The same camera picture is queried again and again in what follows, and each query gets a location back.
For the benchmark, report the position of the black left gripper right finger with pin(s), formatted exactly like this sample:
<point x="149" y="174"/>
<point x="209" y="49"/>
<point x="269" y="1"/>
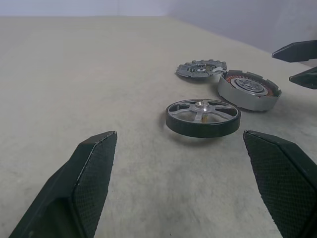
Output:
<point x="284" y="186"/>

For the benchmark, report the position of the black rimmed silver spoked rotor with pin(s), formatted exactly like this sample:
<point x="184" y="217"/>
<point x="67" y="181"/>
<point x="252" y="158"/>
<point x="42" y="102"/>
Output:
<point x="203" y="129"/>

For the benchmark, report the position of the silver stator housing copper windings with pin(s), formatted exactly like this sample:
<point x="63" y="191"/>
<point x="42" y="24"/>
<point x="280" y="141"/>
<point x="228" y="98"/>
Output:
<point x="235" y="96"/>

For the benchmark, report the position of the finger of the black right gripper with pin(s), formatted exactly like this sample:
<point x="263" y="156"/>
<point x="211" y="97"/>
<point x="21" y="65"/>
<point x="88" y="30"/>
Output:
<point x="305" y="78"/>
<point x="296" y="52"/>

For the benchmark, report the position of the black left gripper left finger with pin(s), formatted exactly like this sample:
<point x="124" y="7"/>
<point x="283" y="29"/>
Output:
<point x="84" y="186"/>

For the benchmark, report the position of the gray round circuit board cover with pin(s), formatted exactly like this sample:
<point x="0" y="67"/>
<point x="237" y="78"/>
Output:
<point x="188" y="72"/>

